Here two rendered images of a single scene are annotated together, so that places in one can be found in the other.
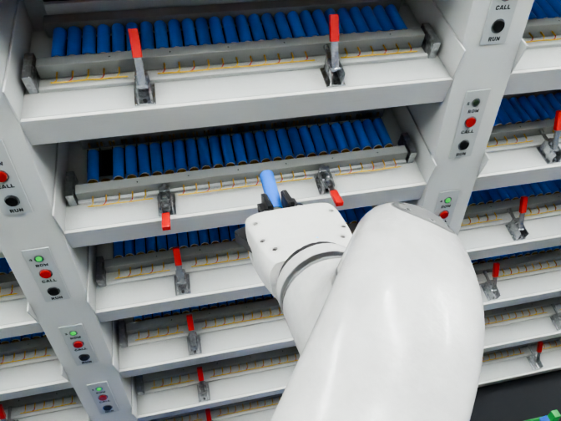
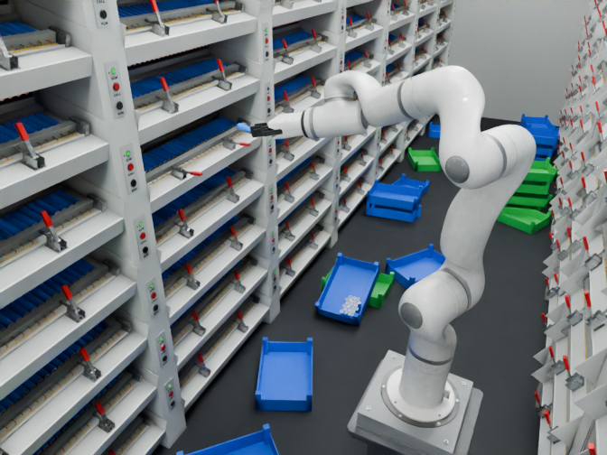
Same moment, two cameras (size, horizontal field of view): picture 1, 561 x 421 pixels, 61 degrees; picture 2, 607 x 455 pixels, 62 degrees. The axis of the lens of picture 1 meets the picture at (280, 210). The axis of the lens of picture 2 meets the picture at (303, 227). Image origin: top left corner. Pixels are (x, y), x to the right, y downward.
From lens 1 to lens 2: 1.16 m
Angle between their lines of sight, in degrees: 44
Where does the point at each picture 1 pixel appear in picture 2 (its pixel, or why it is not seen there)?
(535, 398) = (324, 266)
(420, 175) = not seen: hidden behind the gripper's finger
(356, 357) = (366, 80)
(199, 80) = (181, 100)
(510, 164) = not seen: hidden behind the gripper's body
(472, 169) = not seen: hidden behind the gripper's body
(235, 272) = (202, 218)
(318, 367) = (362, 84)
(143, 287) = (169, 244)
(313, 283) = (321, 110)
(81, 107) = (153, 119)
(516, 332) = (303, 226)
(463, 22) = (256, 54)
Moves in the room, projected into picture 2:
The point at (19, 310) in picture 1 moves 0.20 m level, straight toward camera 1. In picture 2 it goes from (118, 283) to (195, 281)
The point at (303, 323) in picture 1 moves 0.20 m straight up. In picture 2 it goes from (328, 116) to (330, 34)
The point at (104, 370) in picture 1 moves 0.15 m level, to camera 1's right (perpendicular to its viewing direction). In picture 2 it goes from (163, 319) to (200, 294)
